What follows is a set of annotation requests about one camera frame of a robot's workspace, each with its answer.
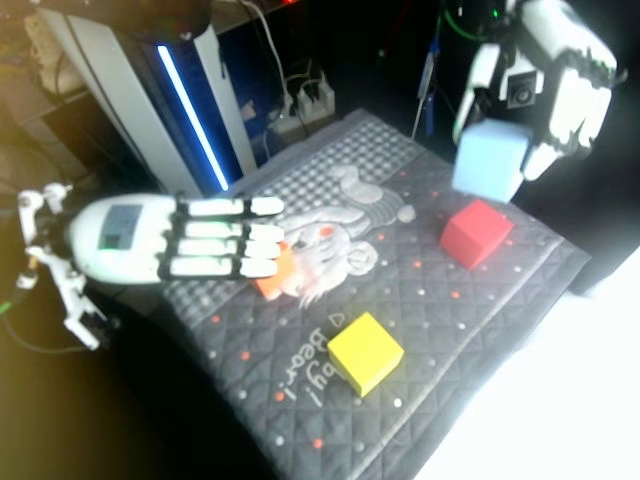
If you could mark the orange cube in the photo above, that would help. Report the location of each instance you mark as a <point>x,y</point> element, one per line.
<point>272,286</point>

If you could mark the yellow cube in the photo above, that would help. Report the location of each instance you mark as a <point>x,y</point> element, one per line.
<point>365,352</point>

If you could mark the white power strip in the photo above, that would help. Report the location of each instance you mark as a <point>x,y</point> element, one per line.
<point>312,102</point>

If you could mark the red cube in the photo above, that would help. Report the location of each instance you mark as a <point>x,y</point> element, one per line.
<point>475,232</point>

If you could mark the grey quilt with bear print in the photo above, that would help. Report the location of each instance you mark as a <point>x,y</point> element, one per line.
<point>425,320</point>

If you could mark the light blue cube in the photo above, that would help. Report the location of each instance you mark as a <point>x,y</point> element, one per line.
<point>487,160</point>

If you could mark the white tower with blue light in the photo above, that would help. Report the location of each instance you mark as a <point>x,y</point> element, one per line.
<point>125,100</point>

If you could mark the black rounded cover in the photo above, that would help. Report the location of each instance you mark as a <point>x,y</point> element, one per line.
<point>125,17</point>

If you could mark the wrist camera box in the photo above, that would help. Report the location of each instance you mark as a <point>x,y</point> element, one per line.
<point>522,92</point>

